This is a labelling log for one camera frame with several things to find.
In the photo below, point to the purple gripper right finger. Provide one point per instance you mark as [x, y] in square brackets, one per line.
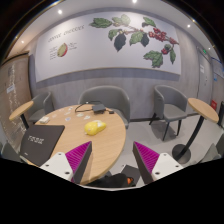
[152, 165]

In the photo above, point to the black power adapter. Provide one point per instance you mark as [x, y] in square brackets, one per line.
[99, 108]

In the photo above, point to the yellow computer mouse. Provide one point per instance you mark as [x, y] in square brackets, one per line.
[94, 127]

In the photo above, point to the small round table left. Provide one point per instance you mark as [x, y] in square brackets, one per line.
[19, 112]

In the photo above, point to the white card box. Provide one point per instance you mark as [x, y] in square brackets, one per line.
[44, 120]

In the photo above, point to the round wooden table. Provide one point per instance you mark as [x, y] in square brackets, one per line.
[107, 145]

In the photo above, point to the grey armchair right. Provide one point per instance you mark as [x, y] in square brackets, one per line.
[169, 104]

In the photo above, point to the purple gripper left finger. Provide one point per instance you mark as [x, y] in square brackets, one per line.
[71, 165]

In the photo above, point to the coffee plant wall poster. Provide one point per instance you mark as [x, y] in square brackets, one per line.
[107, 40]

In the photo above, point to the black bag with orange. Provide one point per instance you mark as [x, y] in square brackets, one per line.
[127, 178]

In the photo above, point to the grey door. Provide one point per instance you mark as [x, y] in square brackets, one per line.
[205, 78]

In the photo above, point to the grey armchair left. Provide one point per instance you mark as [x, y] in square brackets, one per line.
[42, 106]

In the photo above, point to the grey armchair behind table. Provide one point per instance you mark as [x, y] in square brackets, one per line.
[112, 97]

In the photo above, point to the black mouse pad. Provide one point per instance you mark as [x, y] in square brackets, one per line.
[39, 142]

